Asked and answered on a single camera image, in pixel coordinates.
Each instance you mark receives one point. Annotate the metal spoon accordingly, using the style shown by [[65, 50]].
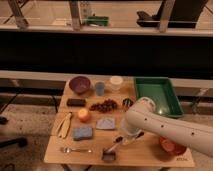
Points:
[[69, 150]]

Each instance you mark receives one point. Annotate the purple bowl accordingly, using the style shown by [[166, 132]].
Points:
[[80, 84]]

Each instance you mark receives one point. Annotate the grey blue cloth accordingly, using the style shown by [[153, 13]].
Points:
[[106, 123]]

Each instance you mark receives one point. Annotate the white cup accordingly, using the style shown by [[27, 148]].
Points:
[[116, 82]]

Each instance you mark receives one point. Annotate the bunch of dark grapes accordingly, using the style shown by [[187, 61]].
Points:
[[106, 106]]

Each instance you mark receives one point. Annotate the orange red bowl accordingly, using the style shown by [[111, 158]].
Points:
[[171, 147]]

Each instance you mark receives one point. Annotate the black handled brush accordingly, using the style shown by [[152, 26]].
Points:
[[118, 141]]

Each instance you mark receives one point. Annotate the green box on shelf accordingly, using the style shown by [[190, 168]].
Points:
[[97, 20]]

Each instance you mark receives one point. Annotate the black office chair base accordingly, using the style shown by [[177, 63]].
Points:
[[8, 139]]

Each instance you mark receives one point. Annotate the wooden table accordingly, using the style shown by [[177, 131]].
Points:
[[145, 151]]

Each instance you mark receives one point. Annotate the black rectangular block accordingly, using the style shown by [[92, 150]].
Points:
[[76, 102]]

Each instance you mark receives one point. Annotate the blue cup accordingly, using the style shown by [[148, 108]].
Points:
[[99, 88]]

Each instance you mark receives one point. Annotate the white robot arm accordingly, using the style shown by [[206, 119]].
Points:
[[141, 116]]

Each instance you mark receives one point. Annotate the metal cup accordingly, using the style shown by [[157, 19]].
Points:
[[127, 103]]

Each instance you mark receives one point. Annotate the green plastic tray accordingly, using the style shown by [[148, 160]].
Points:
[[161, 91]]

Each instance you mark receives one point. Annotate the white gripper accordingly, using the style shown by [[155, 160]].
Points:
[[129, 131]]

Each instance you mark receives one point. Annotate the blue sponge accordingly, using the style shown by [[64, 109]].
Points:
[[82, 133]]

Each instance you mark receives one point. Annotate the orange apple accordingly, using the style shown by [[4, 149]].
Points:
[[84, 115]]

